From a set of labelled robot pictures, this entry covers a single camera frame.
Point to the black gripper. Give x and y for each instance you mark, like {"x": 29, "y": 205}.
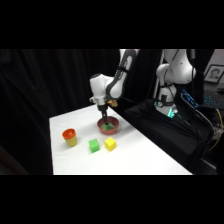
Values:
{"x": 102, "y": 109}

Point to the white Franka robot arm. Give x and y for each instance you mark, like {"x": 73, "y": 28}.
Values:
{"x": 180, "y": 71}

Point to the pink bowl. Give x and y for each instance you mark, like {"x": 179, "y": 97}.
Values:
{"x": 114, "y": 128}

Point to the yellow cube block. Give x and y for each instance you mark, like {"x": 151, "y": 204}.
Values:
{"x": 110, "y": 144}

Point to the green cube block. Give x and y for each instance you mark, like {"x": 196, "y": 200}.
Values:
{"x": 94, "y": 146}

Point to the yellow cup with orange rim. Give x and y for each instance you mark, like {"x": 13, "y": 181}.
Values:
{"x": 70, "y": 137}

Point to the black robot stand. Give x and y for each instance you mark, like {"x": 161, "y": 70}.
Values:
{"x": 166, "y": 133}

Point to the small green base light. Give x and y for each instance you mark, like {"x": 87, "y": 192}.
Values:
{"x": 171, "y": 113}

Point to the black curtain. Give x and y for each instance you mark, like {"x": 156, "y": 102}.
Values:
{"x": 33, "y": 100}

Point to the blue lit keyboard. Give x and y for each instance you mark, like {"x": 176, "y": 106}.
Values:
{"x": 191, "y": 98}

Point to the framed picture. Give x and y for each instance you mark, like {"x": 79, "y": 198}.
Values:
{"x": 214, "y": 73}

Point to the yellow wrist mount block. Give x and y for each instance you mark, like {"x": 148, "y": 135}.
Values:
{"x": 113, "y": 103}

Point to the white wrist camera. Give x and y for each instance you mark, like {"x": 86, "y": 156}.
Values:
{"x": 92, "y": 99}

